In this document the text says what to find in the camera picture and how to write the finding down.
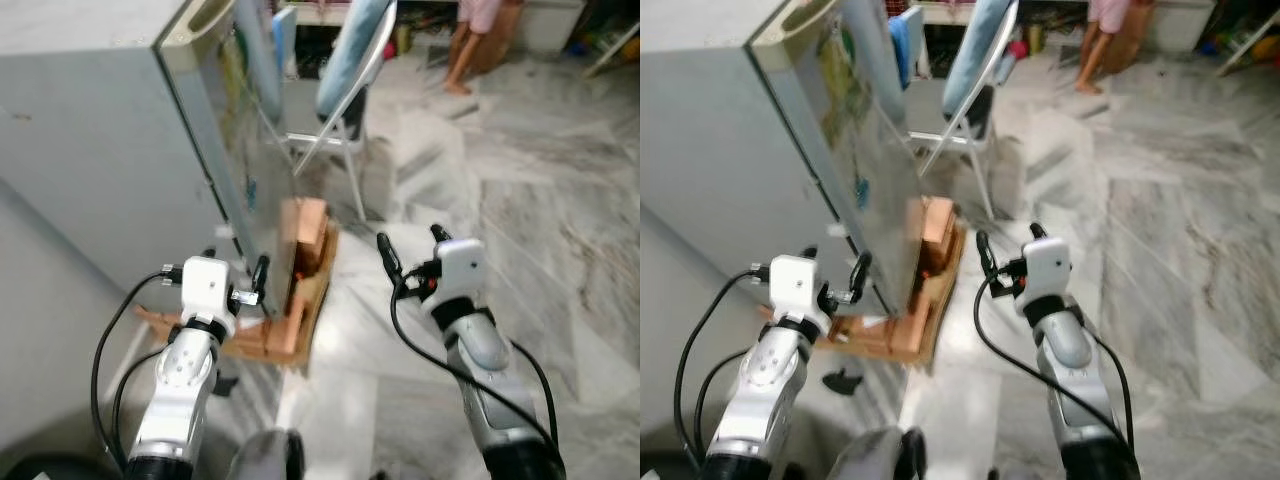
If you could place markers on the small grey fridge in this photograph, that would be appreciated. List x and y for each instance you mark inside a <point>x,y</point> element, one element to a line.
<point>100,130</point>
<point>720,140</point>

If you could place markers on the blue towel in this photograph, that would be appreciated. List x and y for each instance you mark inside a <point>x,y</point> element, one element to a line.
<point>285,40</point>
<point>901,50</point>

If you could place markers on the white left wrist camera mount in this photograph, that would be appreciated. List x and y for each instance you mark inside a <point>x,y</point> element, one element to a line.
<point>207,290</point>
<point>797,288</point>

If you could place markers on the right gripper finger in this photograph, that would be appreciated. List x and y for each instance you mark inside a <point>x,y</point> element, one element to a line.
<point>439,233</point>
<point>985,255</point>
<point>388,258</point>
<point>1037,231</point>

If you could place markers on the brown cardboard sheet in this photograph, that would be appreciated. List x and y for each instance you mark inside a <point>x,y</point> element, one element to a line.
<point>900,345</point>
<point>280,345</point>

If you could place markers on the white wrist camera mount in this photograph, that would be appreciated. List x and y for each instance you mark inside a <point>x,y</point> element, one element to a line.
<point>462,268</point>
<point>1048,265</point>
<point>797,288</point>
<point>207,290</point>

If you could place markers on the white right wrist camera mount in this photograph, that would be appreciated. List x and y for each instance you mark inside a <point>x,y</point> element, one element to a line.
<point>462,268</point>
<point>1048,265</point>

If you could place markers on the grey fridge door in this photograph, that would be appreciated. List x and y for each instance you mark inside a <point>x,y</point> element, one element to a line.
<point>850,150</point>
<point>240,150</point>

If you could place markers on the child in pink skirt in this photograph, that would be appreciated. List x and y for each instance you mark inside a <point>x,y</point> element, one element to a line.
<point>478,20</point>
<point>1108,20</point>

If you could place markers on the red brick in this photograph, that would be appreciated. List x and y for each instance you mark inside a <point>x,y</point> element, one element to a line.
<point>938,225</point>
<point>305,225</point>

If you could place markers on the grey robot left leg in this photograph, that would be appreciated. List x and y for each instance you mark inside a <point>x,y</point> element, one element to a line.
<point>875,455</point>
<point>265,455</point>

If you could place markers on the light blue chair cloth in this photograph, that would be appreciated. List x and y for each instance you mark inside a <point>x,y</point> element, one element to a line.
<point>978,50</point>
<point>355,50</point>

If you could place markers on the small black floor object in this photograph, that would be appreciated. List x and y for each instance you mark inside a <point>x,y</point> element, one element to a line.
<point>225,384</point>
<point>845,382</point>

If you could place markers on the white metal folding chair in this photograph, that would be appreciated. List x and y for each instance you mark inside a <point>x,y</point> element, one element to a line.
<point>352,120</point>
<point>980,115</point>

